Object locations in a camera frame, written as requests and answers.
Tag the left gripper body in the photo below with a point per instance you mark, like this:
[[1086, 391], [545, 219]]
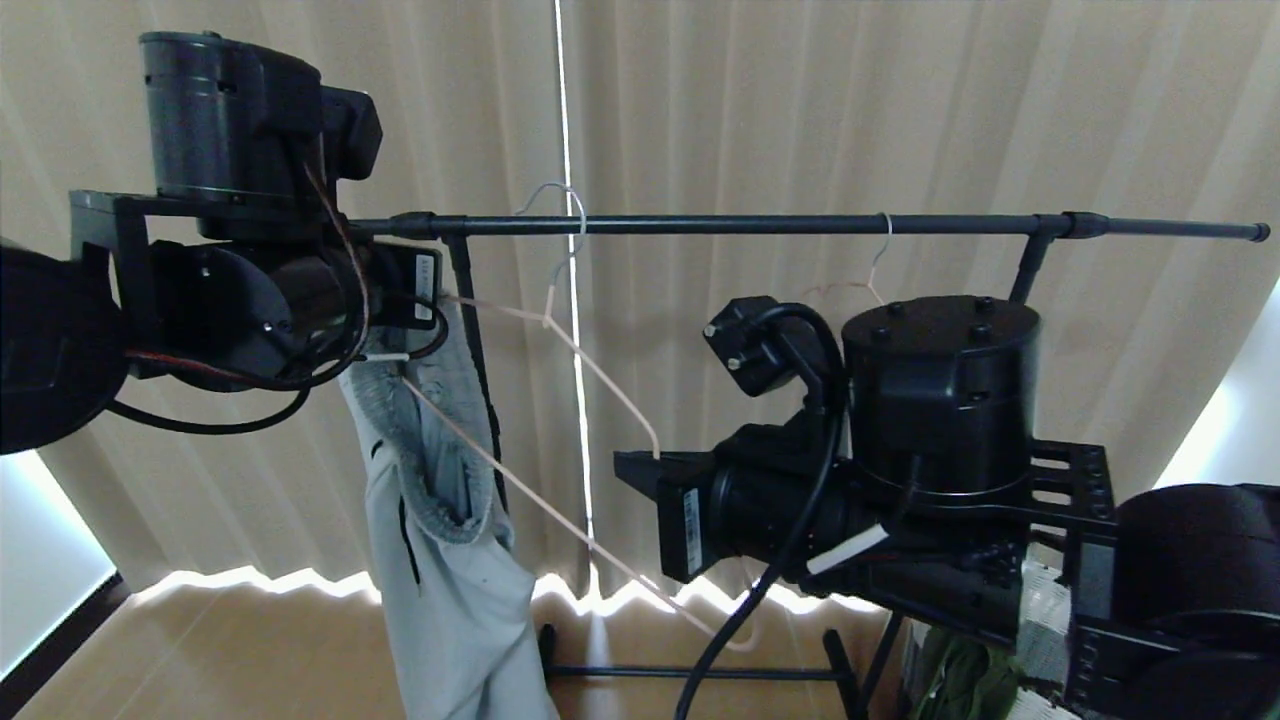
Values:
[[270, 300]]

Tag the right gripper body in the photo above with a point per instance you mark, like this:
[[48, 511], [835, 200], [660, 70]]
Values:
[[760, 500]]

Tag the pink clothes hanger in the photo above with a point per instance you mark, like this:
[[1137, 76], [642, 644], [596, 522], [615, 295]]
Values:
[[886, 240], [601, 387]]

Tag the pale grey shorts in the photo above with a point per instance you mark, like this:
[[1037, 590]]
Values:
[[450, 600]]

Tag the black clothes rack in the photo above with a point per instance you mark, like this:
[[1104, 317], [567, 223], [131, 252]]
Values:
[[750, 225]]

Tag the white laundry basket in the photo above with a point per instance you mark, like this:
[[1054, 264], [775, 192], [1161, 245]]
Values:
[[1045, 620]]

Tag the green garment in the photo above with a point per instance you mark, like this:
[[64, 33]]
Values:
[[960, 680]]

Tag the beige curtain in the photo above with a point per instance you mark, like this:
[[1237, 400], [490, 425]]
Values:
[[750, 100]]

